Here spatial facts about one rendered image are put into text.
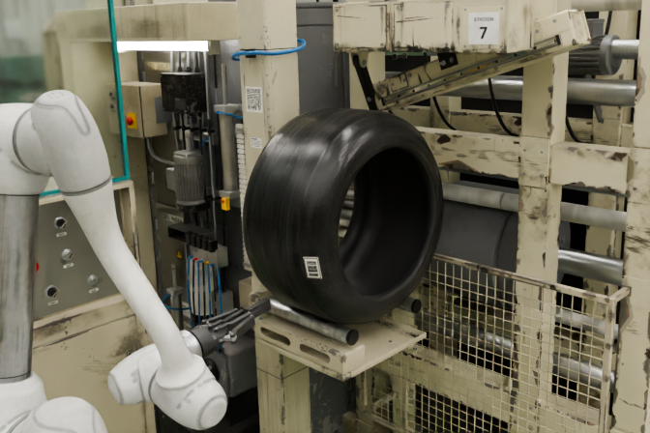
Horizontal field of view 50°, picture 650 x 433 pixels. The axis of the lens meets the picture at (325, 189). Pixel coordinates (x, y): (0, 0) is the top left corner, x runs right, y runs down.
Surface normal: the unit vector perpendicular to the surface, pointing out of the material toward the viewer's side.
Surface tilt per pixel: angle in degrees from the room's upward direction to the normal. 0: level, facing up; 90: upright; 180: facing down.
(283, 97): 90
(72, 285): 90
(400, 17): 90
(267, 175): 60
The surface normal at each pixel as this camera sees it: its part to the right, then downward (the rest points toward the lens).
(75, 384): 0.71, 0.15
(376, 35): -0.70, 0.18
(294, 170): -0.58, -0.43
